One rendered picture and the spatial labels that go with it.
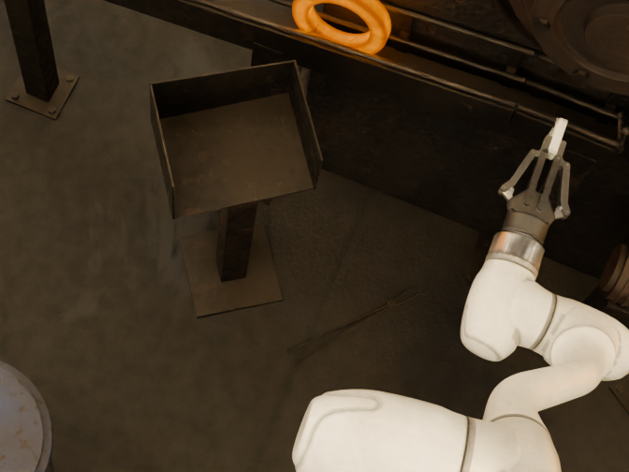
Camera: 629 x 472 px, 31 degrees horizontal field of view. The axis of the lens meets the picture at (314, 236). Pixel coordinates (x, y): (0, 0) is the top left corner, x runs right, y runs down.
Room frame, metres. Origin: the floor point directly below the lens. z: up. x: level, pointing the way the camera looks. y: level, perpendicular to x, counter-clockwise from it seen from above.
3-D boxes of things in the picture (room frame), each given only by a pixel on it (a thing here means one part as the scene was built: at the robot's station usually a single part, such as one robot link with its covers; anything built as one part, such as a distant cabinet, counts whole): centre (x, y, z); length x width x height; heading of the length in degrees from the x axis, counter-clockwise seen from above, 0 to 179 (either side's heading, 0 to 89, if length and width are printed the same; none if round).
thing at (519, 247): (0.84, -0.34, 0.72); 0.09 x 0.06 x 0.09; 84
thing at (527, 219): (0.91, -0.34, 0.73); 0.09 x 0.08 x 0.07; 174
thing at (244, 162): (0.94, 0.19, 0.36); 0.26 x 0.20 x 0.72; 119
